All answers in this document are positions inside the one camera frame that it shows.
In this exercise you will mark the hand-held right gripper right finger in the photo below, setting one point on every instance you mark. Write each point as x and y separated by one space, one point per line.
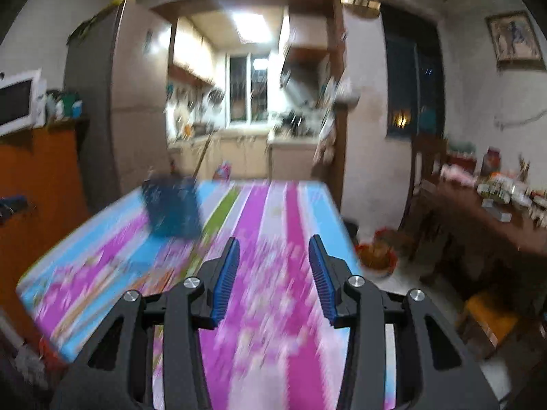
322 282

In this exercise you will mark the dark wooden side table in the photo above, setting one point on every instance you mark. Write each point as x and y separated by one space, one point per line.
470 218

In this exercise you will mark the silver refrigerator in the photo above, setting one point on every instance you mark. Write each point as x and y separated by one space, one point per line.
128 94

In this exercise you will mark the dark wooden chair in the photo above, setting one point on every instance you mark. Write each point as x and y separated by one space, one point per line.
427 158

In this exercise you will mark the kitchen window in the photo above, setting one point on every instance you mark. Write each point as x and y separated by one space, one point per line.
248 89

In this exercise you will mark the red jar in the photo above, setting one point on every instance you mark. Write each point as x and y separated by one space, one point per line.
492 161

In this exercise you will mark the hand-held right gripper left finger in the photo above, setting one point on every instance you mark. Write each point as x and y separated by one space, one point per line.
224 282

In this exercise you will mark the white plastic bag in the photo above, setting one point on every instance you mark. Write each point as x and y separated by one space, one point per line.
344 92

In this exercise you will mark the ceiling light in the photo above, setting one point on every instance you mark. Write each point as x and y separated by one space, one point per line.
251 29

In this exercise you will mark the wooden chopstick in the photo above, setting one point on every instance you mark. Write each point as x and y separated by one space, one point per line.
201 156

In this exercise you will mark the red basin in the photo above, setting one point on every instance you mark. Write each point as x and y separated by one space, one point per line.
378 252

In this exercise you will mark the pink cloth bundle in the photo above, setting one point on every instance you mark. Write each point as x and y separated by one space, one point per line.
457 175

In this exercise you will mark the kitchen counter cabinets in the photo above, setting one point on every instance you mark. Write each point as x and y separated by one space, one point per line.
248 153

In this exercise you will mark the metal range hood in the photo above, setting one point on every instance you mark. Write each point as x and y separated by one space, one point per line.
299 81

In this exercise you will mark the framed wall picture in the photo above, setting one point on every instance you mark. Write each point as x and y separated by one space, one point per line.
515 38

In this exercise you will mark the round woven tray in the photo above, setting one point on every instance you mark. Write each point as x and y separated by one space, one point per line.
361 4

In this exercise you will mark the orange wooden cabinet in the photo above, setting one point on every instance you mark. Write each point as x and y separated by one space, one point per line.
38 171

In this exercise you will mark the floral purple tablecloth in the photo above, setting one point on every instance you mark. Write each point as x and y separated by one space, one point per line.
273 222

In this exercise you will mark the blue perforated utensil holder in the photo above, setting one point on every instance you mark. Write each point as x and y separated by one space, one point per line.
171 209

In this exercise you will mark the yellow wooden stool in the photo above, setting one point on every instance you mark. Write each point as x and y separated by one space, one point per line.
487 320

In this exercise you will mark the dark barred window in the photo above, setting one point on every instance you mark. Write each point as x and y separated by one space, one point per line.
412 72

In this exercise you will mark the teal container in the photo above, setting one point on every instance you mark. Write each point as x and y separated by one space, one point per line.
68 106

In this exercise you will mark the white microwave oven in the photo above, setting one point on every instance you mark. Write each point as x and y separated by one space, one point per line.
17 102

